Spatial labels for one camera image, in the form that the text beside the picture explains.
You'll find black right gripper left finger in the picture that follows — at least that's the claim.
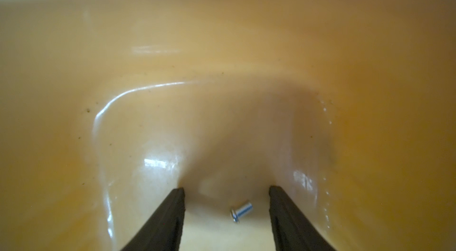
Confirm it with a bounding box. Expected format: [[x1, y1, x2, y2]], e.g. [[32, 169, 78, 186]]
[[122, 188, 185, 251]]

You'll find short silver screw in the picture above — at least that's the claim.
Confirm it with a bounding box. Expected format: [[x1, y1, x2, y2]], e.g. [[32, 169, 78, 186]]
[[230, 201, 253, 223]]

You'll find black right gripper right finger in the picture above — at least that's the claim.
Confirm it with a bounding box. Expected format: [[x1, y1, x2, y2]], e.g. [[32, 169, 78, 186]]
[[268, 186, 335, 251]]

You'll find yellow plastic storage box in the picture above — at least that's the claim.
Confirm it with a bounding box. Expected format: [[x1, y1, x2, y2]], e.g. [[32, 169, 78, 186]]
[[1, 0, 456, 251]]

